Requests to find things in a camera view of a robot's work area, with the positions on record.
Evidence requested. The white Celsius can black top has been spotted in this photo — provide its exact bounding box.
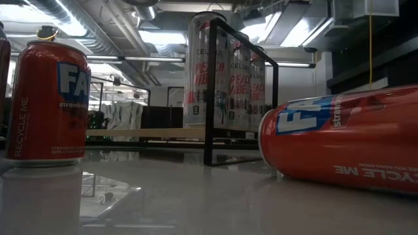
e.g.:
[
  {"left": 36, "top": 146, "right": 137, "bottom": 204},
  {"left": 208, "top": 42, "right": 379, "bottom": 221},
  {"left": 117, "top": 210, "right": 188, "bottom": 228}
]
[
  {"left": 183, "top": 11, "right": 229, "bottom": 129},
  {"left": 249, "top": 47, "right": 267, "bottom": 131},
  {"left": 225, "top": 32, "right": 252, "bottom": 130}
]

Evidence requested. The silver-topped beverage can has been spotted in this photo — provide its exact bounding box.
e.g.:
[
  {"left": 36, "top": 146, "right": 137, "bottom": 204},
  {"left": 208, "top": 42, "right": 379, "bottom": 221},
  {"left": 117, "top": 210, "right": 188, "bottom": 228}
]
[{"left": 0, "top": 22, "right": 11, "bottom": 128}]

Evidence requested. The black partition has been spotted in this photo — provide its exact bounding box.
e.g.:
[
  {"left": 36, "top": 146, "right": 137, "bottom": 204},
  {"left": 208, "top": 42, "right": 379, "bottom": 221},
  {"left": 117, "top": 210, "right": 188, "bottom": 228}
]
[{"left": 140, "top": 106, "right": 184, "bottom": 129}]

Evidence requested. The ceiling tube light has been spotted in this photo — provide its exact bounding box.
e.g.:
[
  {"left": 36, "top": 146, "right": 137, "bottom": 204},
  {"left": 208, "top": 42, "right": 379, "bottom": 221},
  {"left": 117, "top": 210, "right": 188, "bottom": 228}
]
[
  {"left": 123, "top": 55, "right": 185, "bottom": 63},
  {"left": 265, "top": 61, "right": 317, "bottom": 69}
]

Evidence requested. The black round fixture yellow cable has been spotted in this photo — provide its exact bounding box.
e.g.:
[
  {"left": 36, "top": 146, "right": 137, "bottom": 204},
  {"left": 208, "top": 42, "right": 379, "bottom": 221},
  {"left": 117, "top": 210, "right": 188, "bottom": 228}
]
[{"left": 36, "top": 25, "right": 60, "bottom": 42}]

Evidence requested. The wooden shelf black metal frame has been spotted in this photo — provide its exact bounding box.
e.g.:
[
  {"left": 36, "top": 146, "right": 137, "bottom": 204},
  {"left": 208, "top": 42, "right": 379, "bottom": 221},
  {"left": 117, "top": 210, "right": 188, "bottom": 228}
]
[{"left": 85, "top": 18, "right": 280, "bottom": 167}]

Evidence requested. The white curtain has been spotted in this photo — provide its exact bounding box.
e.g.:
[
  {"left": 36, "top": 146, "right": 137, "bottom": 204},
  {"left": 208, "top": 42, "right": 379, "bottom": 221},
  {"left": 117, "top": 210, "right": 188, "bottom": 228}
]
[{"left": 99, "top": 101, "right": 144, "bottom": 142}]

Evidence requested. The red Fanta strawberry can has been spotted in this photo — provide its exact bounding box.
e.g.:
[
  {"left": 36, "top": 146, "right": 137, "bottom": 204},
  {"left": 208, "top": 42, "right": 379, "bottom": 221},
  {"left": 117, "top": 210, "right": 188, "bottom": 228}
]
[
  {"left": 5, "top": 39, "right": 92, "bottom": 168},
  {"left": 257, "top": 84, "right": 418, "bottom": 196}
]

